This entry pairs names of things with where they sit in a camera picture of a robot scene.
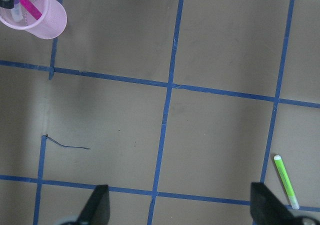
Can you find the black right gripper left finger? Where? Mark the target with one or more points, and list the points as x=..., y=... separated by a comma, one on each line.
x=97, y=209

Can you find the pink pen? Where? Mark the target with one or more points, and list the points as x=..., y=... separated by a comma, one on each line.
x=31, y=8

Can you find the purple pen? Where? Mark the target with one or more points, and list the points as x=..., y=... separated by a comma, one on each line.
x=16, y=11

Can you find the pink mesh cup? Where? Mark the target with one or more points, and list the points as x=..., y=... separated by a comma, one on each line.
x=50, y=25

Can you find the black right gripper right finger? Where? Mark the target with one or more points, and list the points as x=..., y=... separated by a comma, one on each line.
x=266, y=208

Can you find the green highlighter pen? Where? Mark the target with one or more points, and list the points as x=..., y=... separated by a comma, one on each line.
x=286, y=182

